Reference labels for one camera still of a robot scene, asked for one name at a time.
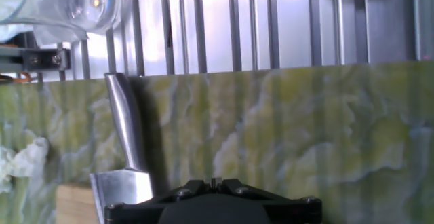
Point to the green marble pattern mat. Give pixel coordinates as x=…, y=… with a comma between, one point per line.
x=271, y=132

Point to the crumpled white tissue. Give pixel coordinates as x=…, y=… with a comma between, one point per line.
x=23, y=159

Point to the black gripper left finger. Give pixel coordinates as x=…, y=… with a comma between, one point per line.
x=135, y=212

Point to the clear glass cup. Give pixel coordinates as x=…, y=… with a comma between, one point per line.
x=84, y=3

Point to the steel cleaver knife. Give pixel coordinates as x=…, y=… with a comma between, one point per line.
x=127, y=125

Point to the bamboo cutting board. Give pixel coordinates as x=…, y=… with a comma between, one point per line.
x=76, y=203

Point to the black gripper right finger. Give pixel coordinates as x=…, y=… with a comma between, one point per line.
x=295, y=212

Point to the black metal bracket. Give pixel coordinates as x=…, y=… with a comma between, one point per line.
x=44, y=60

